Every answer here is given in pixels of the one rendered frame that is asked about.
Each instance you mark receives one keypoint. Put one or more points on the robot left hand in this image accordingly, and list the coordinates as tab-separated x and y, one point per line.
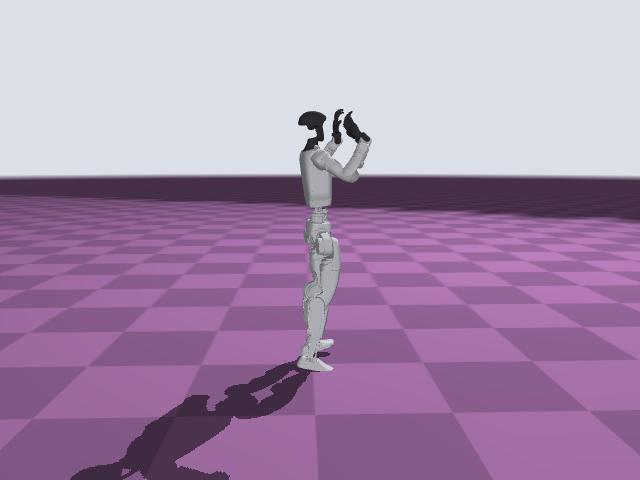
336	134

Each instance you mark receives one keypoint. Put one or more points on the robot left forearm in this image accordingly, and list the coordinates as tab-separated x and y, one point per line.
331	146

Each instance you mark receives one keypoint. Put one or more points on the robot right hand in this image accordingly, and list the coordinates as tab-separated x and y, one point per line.
352	129

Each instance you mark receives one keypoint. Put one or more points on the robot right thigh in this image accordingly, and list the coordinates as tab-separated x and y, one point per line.
329	267

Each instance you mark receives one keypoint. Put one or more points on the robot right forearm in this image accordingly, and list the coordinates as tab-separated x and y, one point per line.
357	160

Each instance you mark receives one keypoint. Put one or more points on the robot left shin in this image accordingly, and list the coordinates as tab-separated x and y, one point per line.
306	312

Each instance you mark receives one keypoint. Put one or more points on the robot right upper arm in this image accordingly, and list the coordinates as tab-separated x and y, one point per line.
323	161

